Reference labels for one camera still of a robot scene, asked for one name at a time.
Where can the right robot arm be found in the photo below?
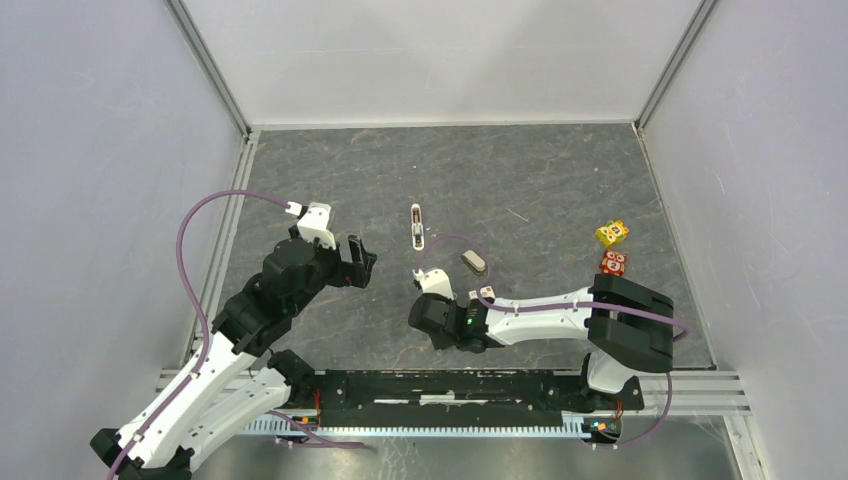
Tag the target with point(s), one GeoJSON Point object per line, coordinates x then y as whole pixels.
{"type": "Point", "coordinates": [631, 326]}

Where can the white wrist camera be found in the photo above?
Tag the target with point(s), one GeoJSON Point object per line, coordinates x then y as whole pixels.
{"type": "Point", "coordinates": [313, 223]}
{"type": "Point", "coordinates": [434, 281]}

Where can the aluminium frame post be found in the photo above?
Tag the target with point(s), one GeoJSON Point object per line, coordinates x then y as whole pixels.
{"type": "Point", "coordinates": [203, 55]}
{"type": "Point", "coordinates": [680, 53]}

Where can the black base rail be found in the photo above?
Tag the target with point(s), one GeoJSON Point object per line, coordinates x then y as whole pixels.
{"type": "Point", "coordinates": [455, 398]}

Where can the yellow toy block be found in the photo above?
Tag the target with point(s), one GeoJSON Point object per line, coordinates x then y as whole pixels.
{"type": "Point", "coordinates": [613, 232]}

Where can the beige stapler base half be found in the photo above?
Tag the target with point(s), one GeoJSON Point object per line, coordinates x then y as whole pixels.
{"type": "Point", "coordinates": [474, 262]}

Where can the white staple box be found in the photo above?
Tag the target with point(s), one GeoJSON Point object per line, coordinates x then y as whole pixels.
{"type": "Point", "coordinates": [485, 292]}

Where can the right aluminium frame post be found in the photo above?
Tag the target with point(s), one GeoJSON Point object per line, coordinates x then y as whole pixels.
{"type": "Point", "coordinates": [680, 53]}

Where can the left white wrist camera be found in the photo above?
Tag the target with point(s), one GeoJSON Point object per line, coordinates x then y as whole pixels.
{"type": "Point", "coordinates": [313, 223]}

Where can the white stapler top half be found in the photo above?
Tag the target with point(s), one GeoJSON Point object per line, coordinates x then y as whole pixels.
{"type": "Point", "coordinates": [417, 227]}

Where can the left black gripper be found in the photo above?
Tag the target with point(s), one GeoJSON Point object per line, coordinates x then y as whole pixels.
{"type": "Point", "coordinates": [350, 273]}

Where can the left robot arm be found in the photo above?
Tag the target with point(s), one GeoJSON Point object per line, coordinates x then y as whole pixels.
{"type": "Point", "coordinates": [188, 420]}

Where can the left aluminium frame post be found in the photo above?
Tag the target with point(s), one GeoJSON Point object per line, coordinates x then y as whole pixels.
{"type": "Point", "coordinates": [203, 55]}

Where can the red toy block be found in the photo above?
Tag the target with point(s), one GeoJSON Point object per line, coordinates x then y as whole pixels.
{"type": "Point", "coordinates": [613, 262]}

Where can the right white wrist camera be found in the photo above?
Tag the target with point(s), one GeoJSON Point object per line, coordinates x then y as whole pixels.
{"type": "Point", "coordinates": [434, 281]}

